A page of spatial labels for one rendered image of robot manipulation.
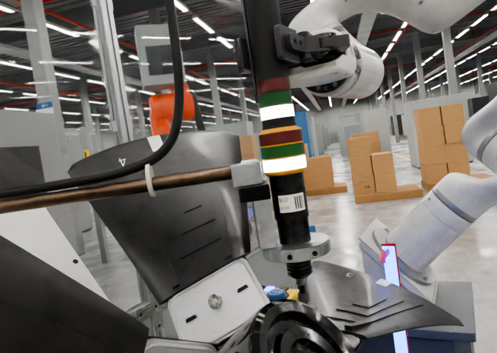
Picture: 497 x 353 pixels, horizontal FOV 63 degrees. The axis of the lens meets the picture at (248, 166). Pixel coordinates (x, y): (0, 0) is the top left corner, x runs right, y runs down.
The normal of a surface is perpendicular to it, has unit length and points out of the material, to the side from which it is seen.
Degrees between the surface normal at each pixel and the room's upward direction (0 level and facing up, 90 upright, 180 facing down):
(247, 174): 90
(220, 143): 35
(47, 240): 50
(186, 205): 43
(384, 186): 90
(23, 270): 75
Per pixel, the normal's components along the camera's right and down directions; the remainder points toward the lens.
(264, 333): 0.74, -0.54
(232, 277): -0.23, -0.61
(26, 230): 0.55, -0.71
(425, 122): -0.23, 0.08
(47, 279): 0.54, -0.29
